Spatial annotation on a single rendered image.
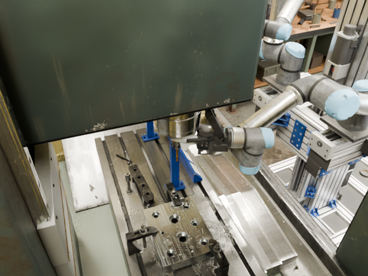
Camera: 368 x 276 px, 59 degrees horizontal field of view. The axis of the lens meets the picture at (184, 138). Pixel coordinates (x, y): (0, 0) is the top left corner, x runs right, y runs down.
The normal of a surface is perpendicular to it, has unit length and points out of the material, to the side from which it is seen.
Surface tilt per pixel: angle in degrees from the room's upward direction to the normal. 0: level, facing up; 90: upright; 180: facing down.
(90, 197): 24
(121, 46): 90
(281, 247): 8
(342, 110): 87
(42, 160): 0
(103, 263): 0
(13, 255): 90
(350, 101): 87
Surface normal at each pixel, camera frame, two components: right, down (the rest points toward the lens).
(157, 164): 0.01, -0.79
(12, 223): 0.91, 0.25
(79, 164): 0.16, -0.45
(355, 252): -0.93, 0.22
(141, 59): 0.36, 0.58
